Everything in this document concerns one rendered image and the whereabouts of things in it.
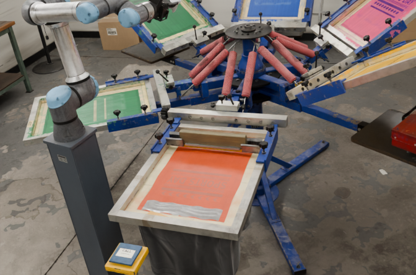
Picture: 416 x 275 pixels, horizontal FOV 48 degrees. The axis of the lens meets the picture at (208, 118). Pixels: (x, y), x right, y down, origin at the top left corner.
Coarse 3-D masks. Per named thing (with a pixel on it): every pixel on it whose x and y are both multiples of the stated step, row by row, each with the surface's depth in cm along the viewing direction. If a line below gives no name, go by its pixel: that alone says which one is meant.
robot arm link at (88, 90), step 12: (48, 0) 199; (60, 0) 203; (48, 24) 205; (60, 24) 205; (60, 36) 208; (72, 36) 213; (60, 48) 211; (72, 48) 212; (72, 60) 213; (72, 72) 215; (84, 72) 219; (72, 84) 217; (84, 84) 218; (96, 84) 224; (84, 96) 218; (96, 96) 227
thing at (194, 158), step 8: (176, 152) 243; (184, 152) 242; (192, 152) 242; (200, 152) 241; (208, 152) 240; (176, 160) 237; (184, 160) 236; (192, 160) 235; (200, 160) 234; (208, 160) 234; (168, 168) 231; (184, 168) 230; (192, 168) 229; (200, 168) 228; (160, 176) 226; (168, 176) 226; (160, 184) 221; (152, 192) 216; (144, 200) 211; (160, 200) 210; (168, 200) 210; (176, 200) 209; (184, 200) 208
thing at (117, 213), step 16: (192, 128) 257; (208, 128) 255; (224, 128) 253; (240, 128) 251; (144, 176) 223; (256, 176) 213; (128, 192) 212; (112, 208) 203; (240, 208) 194; (144, 224) 196; (160, 224) 193; (176, 224) 190; (192, 224) 189; (208, 224) 188; (240, 224) 186
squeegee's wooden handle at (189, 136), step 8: (184, 136) 241; (192, 136) 240; (200, 136) 238; (208, 136) 236; (216, 136) 235; (224, 136) 233; (232, 136) 232; (240, 136) 231; (208, 144) 239; (216, 144) 237; (224, 144) 236; (232, 144) 234; (240, 144) 233
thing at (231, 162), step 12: (216, 156) 236; (228, 156) 235; (240, 156) 234; (204, 168) 228; (216, 168) 227; (228, 168) 226; (240, 168) 225; (240, 180) 217; (228, 192) 210; (192, 204) 205; (204, 204) 204; (216, 204) 204; (228, 204) 203; (180, 216) 199
